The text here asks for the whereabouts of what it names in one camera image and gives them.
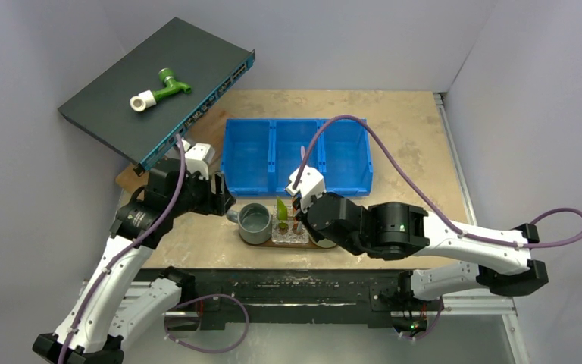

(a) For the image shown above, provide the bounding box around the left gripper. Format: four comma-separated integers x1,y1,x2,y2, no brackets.
169,166,234,218

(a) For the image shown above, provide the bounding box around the light green mug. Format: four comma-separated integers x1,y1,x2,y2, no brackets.
312,239,336,249

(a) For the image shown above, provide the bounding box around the clear plastic blister pack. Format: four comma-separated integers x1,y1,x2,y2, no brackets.
271,206,309,242

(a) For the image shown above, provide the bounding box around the grey mug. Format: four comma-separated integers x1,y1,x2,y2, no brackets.
226,202,272,246

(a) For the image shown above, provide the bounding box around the green toothpaste tube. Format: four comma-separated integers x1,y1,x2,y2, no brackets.
277,196,288,231

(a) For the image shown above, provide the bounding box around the blue divided plastic bin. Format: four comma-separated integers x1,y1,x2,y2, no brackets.
221,118,374,197

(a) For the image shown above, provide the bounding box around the brown oval wooden tray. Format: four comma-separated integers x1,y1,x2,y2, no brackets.
243,238,335,249

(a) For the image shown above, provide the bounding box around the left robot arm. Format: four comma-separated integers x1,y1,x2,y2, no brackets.
32,159,236,363

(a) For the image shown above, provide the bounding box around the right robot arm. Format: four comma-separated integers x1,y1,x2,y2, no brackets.
293,193,549,309

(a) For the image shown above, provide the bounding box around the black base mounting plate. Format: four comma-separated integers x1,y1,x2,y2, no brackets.
133,268,443,332

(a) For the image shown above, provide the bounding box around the green white pipe fitting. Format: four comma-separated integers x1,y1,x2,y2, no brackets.
129,67,192,112

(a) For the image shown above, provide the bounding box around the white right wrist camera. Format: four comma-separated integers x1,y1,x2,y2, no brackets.
285,167,327,212

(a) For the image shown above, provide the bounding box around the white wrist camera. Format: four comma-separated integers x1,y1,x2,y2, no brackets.
285,167,327,212
177,139,215,180

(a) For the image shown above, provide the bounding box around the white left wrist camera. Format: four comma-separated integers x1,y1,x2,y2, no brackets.
177,139,215,180

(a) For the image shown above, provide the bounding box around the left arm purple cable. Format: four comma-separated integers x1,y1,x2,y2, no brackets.
55,134,250,364

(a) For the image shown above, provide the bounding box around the dark network switch box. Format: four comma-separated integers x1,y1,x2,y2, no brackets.
58,17,255,174

